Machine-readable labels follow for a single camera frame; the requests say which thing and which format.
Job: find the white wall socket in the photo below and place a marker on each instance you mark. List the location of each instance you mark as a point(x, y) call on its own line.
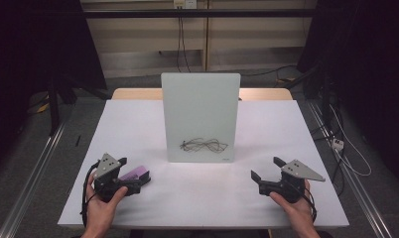
point(185, 3)

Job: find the black horizontal bar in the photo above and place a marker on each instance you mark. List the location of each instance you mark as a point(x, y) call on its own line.
point(200, 13)

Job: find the black curtain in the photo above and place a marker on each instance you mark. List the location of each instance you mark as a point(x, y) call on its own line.
point(369, 66)
point(35, 49)

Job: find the person's left hand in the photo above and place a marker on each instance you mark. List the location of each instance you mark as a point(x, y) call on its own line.
point(100, 213)

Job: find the white table mat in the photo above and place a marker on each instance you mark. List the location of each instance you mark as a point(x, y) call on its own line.
point(214, 198)

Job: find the white power adapter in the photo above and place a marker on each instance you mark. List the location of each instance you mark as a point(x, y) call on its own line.
point(337, 144)

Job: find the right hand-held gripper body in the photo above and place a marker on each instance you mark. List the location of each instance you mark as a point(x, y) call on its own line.
point(292, 185)

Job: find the black pen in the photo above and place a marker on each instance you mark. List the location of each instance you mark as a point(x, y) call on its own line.
point(77, 141)

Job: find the black metal stand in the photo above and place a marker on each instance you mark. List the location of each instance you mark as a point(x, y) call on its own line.
point(54, 109)
point(326, 99)

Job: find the white glass board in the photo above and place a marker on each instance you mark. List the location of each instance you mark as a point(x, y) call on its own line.
point(200, 109)

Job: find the aluminium floor rail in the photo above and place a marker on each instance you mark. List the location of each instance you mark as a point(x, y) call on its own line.
point(363, 198)
point(32, 178)

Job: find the purple eraser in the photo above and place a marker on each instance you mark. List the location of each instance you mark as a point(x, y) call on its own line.
point(136, 172)

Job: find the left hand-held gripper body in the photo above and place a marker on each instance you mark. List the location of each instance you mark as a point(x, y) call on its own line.
point(105, 165)

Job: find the person's right hand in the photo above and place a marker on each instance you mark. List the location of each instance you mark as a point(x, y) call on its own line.
point(300, 211)

